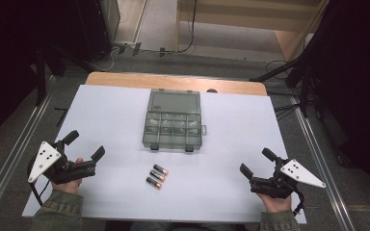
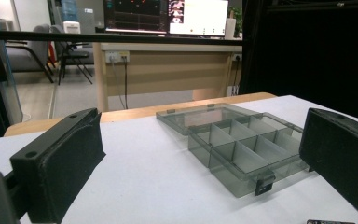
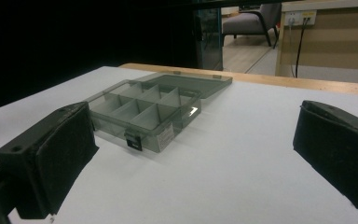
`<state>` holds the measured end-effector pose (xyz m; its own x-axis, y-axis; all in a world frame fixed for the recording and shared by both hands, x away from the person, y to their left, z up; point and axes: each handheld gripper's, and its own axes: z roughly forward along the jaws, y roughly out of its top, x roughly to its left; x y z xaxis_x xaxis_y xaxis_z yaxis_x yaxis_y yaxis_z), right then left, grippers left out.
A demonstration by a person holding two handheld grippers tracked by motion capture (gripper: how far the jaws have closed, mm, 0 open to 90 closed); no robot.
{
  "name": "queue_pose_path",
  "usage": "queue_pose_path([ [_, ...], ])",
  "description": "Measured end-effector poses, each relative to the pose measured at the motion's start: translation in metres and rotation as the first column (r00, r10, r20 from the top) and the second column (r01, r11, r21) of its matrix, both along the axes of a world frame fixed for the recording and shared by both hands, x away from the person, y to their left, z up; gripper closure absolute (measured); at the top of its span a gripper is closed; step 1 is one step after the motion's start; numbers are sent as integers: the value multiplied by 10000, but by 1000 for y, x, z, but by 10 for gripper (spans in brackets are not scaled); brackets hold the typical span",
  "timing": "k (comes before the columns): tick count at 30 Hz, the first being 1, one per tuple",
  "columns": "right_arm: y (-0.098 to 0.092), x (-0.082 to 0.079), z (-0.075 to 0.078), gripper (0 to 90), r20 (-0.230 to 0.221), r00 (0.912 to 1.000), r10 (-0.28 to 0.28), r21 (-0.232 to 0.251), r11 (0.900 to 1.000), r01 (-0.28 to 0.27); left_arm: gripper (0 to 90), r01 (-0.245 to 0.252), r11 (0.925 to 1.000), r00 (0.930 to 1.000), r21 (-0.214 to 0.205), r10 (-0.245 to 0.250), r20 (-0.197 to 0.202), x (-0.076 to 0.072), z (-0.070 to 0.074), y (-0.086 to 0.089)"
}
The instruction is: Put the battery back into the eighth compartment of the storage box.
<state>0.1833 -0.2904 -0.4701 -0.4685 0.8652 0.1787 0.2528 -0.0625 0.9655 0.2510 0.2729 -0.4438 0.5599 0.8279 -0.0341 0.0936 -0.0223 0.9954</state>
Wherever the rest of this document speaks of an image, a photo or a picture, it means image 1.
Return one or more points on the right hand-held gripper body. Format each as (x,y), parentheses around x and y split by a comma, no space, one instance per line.
(297,173)

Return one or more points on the wooden table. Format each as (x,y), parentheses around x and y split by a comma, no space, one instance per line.
(173,82)

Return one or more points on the person's left hand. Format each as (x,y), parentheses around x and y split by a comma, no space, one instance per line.
(70,186)

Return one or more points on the white table board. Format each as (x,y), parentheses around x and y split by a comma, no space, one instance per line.
(109,122)

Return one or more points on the black curtain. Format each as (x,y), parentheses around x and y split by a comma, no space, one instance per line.
(359,96)

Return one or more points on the grey transparent compartment box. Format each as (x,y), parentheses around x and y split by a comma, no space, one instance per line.
(172,120)

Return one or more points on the aluminium floor rail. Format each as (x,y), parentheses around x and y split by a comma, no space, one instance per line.
(19,144)
(321,166)

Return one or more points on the person's right hand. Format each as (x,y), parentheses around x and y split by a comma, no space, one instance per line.
(275,204)

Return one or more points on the black metal stand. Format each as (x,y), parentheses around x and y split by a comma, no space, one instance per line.
(41,77)

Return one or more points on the light wooden furniture frame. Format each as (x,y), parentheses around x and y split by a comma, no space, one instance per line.
(257,16)

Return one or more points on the black copper-tipped battery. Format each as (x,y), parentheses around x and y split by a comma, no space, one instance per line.
(160,169)
(153,183)
(157,175)

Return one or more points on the black tripod stand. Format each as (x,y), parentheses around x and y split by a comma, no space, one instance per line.
(298,73)

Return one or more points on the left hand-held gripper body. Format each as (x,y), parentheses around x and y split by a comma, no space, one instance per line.
(45,159)

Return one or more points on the black equipment cabinet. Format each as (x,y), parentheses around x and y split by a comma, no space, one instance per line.
(96,29)

